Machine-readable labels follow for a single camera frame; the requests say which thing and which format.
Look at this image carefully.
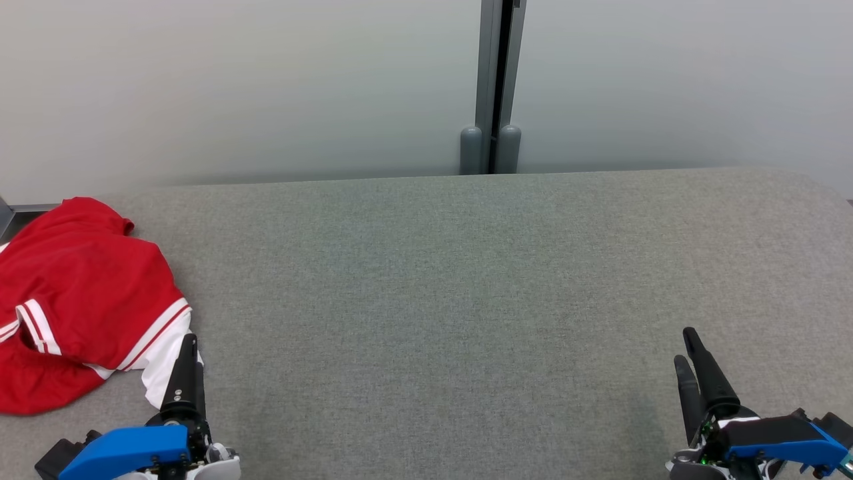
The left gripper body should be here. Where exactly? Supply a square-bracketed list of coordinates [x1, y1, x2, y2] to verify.
[133, 413, 241, 480]

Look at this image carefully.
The grey cylindrical post foot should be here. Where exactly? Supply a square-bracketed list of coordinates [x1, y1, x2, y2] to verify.
[496, 125, 522, 174]
[460, 127, 483, 175]

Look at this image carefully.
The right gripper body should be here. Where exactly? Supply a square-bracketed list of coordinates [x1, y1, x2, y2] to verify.
[666, 407, 774, 480]

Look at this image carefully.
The red white basketball jersey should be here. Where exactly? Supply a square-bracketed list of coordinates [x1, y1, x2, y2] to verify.
[0, 197, 205, 410]

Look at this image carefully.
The blue right camera mount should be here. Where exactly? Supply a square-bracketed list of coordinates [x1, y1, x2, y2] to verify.
[718, 410, 850, 477]

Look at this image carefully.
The grey metal partition post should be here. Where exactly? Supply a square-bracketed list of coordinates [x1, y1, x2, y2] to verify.
[475, 0, 527, 175]

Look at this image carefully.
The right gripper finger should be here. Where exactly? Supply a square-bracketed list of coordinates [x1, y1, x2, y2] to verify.
[682, 327, 741, 419]
[673, 355, 708, 446]

